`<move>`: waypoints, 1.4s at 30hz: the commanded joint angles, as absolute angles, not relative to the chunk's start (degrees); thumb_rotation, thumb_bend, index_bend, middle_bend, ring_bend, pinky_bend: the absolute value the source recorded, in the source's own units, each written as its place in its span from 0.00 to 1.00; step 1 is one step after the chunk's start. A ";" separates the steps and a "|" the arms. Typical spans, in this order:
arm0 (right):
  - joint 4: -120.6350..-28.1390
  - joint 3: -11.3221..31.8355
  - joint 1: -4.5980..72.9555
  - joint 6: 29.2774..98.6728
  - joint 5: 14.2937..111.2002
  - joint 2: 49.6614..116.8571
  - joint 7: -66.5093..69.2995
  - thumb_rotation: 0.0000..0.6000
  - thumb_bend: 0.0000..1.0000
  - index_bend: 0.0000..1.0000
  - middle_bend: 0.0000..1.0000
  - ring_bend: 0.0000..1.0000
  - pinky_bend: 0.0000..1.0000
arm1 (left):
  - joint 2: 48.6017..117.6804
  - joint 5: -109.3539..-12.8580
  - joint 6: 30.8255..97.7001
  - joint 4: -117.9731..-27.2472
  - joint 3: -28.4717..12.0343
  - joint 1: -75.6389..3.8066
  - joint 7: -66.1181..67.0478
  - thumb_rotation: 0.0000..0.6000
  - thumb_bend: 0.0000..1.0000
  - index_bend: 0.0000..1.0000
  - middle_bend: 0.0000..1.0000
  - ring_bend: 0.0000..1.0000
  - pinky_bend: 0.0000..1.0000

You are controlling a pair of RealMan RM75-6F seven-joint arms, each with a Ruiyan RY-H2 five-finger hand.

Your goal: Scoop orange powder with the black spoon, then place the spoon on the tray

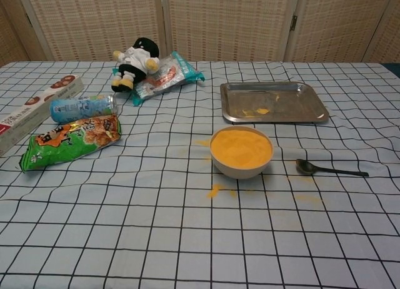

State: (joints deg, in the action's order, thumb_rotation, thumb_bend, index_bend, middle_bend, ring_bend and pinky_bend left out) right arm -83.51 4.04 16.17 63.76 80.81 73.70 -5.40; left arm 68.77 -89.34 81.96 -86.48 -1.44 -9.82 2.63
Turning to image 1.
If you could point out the black and white plush doll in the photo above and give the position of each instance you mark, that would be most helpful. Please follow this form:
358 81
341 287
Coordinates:
134 63

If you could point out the blue checked tablecloth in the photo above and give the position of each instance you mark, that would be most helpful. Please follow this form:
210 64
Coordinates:
156 223

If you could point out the teal and silver snack packet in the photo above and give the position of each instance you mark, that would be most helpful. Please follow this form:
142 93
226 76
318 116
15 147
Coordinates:
165 79

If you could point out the green snack bag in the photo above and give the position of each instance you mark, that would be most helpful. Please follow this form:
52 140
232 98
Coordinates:
72 142

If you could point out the stainless steel tray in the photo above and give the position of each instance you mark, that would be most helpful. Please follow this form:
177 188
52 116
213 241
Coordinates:
272 101

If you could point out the light blue drink can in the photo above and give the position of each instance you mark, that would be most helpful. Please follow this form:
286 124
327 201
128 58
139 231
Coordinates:
81 107

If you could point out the beige bowl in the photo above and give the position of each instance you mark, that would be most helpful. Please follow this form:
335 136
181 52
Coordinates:
240 170

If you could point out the woven folding screen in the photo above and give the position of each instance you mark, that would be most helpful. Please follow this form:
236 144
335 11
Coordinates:
200 23

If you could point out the dark metal spoon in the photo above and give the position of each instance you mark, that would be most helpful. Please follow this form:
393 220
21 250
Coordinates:
307 167

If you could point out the long white cardboard box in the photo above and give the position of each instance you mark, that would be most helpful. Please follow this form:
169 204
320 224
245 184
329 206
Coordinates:
34 110

